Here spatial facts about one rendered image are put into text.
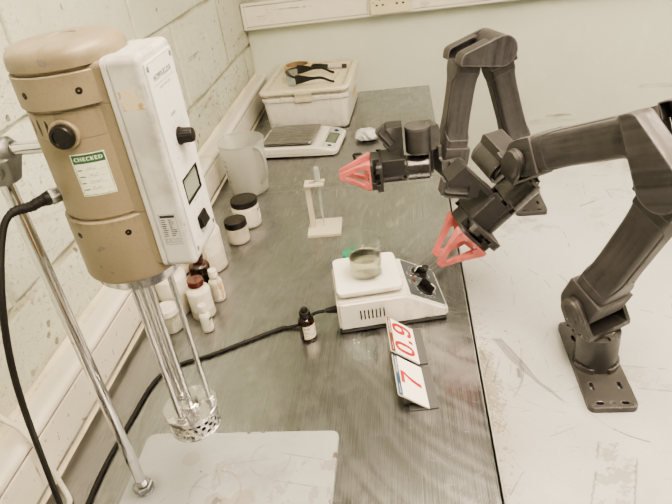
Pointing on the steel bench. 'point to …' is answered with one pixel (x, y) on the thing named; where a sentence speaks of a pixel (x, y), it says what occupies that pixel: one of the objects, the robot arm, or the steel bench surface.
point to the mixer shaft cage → (185, 423)
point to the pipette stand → (320, 219)
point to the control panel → (419, 282)
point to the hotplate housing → (368, 314)
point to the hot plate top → (345, 287)
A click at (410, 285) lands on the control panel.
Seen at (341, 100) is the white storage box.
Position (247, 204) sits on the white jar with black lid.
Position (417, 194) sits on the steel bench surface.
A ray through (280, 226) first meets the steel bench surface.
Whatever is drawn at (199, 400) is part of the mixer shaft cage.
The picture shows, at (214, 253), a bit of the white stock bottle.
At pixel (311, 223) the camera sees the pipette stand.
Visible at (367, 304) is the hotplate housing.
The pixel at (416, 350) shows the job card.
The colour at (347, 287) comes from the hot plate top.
